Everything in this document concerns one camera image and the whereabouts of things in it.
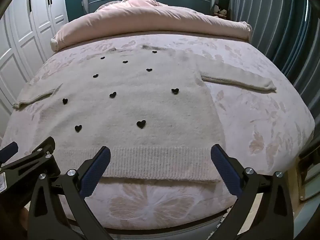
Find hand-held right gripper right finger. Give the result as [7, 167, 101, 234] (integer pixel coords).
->
[211, 144, 300, 240]

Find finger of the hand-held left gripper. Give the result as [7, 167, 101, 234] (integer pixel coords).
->
[0, 142, 19, 164]
[0, 137, 61, 180]

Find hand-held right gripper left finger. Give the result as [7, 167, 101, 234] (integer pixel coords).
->
[27, 146, 118, 240]

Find cream sweater with black hearts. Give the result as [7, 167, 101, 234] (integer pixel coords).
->
[12, 44, 277, 182]

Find bed with pink floral sheet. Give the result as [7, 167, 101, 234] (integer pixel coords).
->
[0, 34, 315, 240]

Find grey cabinet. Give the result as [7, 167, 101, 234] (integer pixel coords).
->
[297, 152, 320, 201]

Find white wardrobe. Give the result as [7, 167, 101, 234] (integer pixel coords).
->
[0, 0, 69, 115]

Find pink duvet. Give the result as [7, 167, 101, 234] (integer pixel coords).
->
[51, 0, 252, 52]

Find plush toys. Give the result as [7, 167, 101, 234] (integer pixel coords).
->
[212, 4, 228, 19]

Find grey-blue striped curtain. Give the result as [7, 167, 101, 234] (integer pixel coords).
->
[230, 0, 320, 120]

